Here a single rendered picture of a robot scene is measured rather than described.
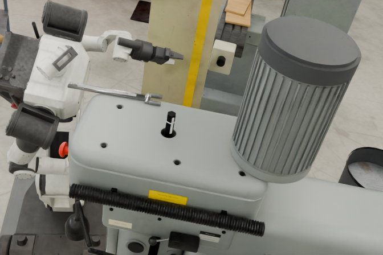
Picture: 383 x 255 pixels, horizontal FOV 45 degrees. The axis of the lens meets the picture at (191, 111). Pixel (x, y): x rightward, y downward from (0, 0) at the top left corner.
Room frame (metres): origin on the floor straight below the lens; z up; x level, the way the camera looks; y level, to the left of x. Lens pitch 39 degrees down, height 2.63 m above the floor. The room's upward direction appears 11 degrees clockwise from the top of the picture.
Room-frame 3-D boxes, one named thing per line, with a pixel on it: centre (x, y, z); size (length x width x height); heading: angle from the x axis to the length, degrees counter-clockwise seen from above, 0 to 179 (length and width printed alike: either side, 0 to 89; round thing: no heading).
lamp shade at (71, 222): (0.82, 0.27, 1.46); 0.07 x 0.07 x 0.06
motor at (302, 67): (0.83, -0.21, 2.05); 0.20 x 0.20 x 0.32
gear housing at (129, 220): (0.83, 0.00, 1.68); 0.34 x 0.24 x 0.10; 90
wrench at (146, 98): (0.94, 0.20, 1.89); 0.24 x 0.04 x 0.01; 93
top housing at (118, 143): (0.83, 0.03, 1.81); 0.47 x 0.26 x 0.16; 90
